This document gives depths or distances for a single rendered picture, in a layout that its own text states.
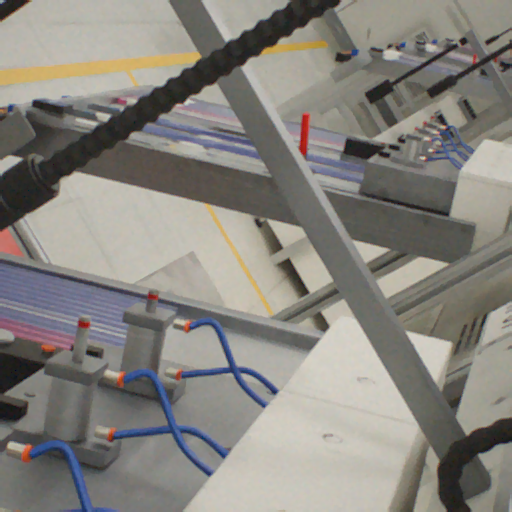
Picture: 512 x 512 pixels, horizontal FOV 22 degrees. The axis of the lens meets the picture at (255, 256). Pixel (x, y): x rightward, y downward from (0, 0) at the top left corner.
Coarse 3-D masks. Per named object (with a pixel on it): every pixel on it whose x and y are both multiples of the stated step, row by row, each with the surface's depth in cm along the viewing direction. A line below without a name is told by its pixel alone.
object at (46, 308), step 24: (0, 264) 112; (0, 288) 105; (24, 288) 106; (48, 288) 107; (72, 288) 109; (96, 288) 110; (0, 312) 99; (24, 312) 100; (48, 312) 101; (72, 312) 102; (96, 312) 103; (120, 312) 105; (24, 336) 94; (48, 336) 95; (72, 336) 96; (96, 336) 97; (120, 336) 98
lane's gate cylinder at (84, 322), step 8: (80, 320) 61; (88, 320) 61; (80, 328) 61; (88, 328) 62; (80, 336) 62; (88, 336) 62; (80, 344) 62; (80, 352) 62; (72, 360) 62; (80, 360) 62
